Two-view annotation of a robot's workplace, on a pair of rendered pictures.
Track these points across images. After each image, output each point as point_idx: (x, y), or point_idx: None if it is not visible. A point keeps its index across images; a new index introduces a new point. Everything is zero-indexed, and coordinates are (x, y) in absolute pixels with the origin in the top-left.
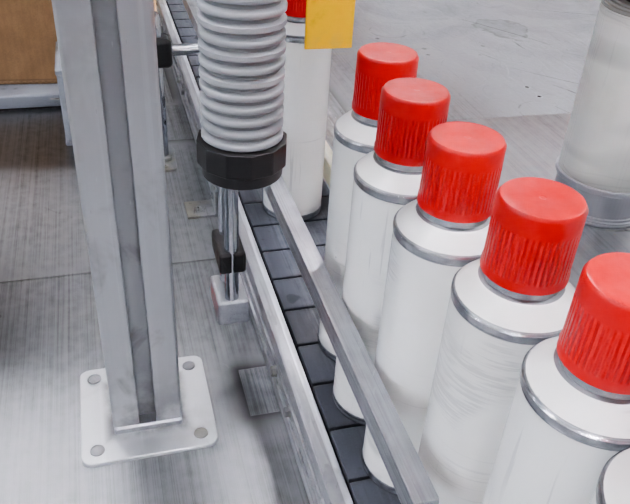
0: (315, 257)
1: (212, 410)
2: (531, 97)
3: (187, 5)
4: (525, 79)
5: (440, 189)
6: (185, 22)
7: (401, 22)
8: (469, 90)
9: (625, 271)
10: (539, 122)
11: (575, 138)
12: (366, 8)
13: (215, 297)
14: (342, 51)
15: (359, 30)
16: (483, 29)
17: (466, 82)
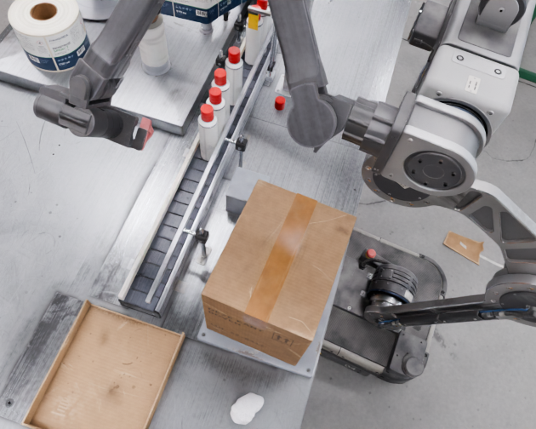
0: (265, 42)
1: (279, 79)
2: (64, 145)
3: (206, 178)
4: (44, 160)
5: None
6: (174, 250)
7: (19, 254)
8: (82, 163)
9: None
10: (119, 100)
11: (166, 52)
12: (13, 288)
13: (274, 73)
14: (95, 228)
15: (57, 252)
16: None
17: (74, 169)
